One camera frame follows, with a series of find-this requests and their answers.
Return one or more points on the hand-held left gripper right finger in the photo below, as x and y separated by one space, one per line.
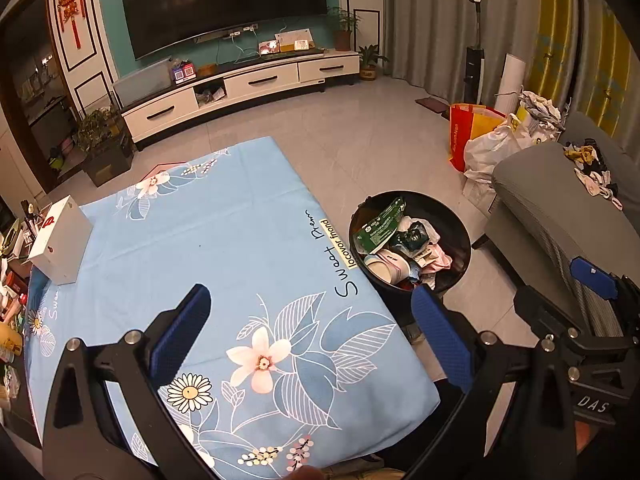
442 340

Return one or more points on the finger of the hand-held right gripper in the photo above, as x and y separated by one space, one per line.
545 312
592 274

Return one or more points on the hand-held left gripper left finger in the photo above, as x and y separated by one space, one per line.
182 330

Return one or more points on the pink plastic bag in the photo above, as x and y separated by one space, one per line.
440 260

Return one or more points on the striped white paper cup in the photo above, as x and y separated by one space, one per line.
385 267

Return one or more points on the dark green wrapper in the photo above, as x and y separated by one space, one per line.
412 240

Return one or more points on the black trash bin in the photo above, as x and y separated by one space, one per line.
442 210

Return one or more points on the green snack packet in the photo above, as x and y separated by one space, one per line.
380 225

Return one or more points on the person's right forearm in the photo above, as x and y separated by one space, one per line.
586 430

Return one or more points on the grey sofa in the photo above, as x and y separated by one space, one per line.
540 200

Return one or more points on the blue floral tablecloth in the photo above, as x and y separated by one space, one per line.
200 230

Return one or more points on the pile of socks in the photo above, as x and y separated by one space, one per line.
595 170

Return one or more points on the white box with red mark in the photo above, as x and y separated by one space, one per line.
60 240

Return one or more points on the large white plastic bag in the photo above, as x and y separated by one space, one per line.
490 155

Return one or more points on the person's khaki trousers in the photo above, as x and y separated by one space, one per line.
360 474

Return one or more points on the crumpled patterned cloth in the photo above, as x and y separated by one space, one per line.
542 110

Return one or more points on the yellow tin can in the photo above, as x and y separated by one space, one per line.
10 340

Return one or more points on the dark planter with green plants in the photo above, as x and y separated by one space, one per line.
107 160

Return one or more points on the red and yellow shopping bag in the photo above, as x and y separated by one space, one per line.
465 130

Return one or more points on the white paper roll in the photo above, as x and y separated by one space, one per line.
512 80

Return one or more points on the dark floor mat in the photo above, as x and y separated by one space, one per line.
432 106

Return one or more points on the black upright vacuum cleaner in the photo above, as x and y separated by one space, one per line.
472 70

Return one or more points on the yellow curtain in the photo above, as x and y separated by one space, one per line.
560 25

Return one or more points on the white television cabinet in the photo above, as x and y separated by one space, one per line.
260 80

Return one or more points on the small potted plant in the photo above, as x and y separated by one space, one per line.
370 67

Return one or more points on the grey curtain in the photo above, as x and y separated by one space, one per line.
430 20

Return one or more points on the white desk calendar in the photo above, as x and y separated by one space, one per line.
295 41

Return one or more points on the tall potted plant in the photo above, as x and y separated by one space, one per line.
344 35

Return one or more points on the black television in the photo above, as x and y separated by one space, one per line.
225 0

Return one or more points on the large red knot ornament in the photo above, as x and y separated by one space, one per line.
70 0

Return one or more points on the red photo frame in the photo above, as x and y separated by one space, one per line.
268 47

